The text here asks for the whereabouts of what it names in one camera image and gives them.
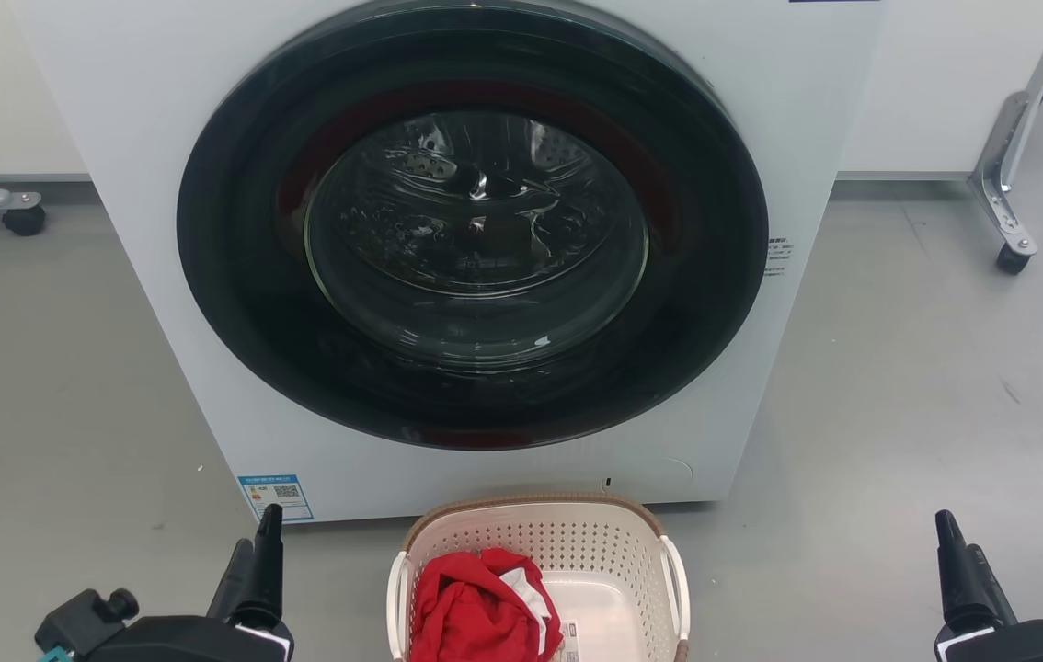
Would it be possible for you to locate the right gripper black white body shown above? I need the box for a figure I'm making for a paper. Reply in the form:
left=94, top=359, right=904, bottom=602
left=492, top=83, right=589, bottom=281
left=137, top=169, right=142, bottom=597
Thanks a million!
left=933, top=619, right=1043, bottom=662

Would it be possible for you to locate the left gripper short dark finger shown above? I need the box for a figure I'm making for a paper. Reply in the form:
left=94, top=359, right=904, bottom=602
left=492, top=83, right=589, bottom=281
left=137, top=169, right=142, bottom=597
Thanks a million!
left=206, top=540, right=255, bottom=620

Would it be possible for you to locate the right gripper short dark finger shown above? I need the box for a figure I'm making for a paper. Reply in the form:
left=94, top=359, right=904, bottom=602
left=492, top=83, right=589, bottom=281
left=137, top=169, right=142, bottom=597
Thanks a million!
left=965, top=543, right=1020, bottom=628

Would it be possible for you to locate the left gripper long dark finger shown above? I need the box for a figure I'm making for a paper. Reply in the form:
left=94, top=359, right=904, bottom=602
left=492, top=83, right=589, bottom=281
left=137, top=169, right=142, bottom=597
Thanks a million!
left=244, top=503, right=285, bottom=628

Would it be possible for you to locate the right gripper long dark finger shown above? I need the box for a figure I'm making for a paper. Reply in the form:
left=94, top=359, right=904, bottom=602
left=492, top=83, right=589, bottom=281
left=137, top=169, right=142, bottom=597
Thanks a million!
left=934, top=509, right=978, bottom=635

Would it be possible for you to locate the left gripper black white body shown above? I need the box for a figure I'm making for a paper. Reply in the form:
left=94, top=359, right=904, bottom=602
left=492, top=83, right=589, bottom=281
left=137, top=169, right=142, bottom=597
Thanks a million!
left=80, top=614, right=295, bottom=662

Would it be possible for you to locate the cream perforated laundry basket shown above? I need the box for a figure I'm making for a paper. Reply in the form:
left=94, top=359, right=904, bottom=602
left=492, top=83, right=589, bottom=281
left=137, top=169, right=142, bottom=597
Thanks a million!
left=386, top=494, right=692, bottom=662

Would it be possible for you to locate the blue energy label sticker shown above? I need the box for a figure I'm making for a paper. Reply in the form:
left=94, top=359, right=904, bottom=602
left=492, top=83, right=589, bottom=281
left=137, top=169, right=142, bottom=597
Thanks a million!
left=237, top=474, right=315, bottom=524

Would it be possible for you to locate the red garment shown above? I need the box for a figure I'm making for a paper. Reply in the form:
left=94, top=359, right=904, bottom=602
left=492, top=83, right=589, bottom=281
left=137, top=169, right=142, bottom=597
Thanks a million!
left=409, top=548, right=564, bottom=662

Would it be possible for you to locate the white garment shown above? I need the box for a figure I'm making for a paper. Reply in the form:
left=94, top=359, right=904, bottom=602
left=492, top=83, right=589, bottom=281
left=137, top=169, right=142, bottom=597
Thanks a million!
left=498, top=568, right=553, bottom=632

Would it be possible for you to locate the round black washer door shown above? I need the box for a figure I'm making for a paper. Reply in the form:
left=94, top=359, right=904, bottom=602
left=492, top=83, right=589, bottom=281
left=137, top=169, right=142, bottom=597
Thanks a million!
left=177, top=0, right=770, bottom=451

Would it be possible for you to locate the silver angled stand leg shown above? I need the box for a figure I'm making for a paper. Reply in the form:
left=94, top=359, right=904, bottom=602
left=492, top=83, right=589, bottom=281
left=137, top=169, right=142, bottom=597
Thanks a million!
left=968, top=0, right=1043, bottom=258

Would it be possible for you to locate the white front-load washing machine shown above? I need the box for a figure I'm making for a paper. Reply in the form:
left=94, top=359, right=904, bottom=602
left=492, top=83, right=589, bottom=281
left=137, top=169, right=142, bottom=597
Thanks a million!
left=11, top=0, right=887, bottom=526

